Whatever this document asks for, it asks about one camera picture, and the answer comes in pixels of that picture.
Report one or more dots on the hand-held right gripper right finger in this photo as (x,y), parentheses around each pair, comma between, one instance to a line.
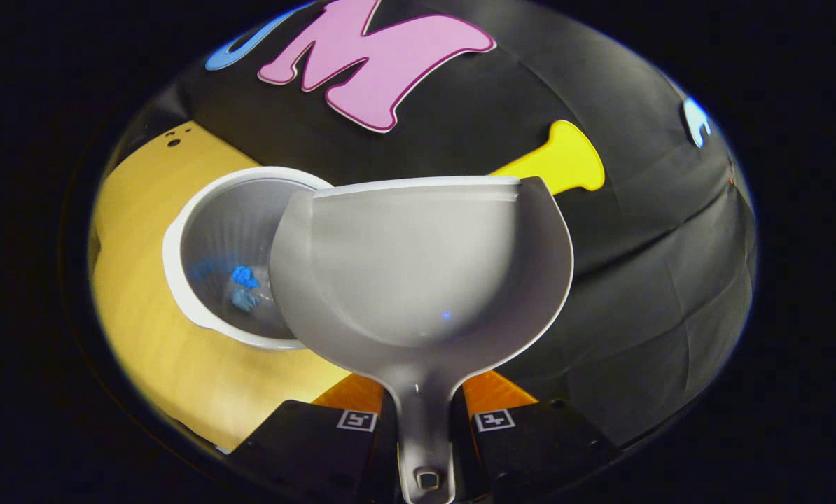
(537,448)

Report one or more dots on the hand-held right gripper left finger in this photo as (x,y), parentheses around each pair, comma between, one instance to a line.
(306,448)

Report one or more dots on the dark blue paper ball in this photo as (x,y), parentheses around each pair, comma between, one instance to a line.
(244,277)

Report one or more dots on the grey plastic dustpan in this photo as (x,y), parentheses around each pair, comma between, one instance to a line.
(418,280)

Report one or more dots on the white ribbed garbage bin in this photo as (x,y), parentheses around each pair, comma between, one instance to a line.
(211,238)

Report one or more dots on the wooden desktop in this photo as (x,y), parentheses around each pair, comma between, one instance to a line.
(159,364)

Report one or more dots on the black backdrop cloth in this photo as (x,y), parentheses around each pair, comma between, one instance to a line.
(635,280)

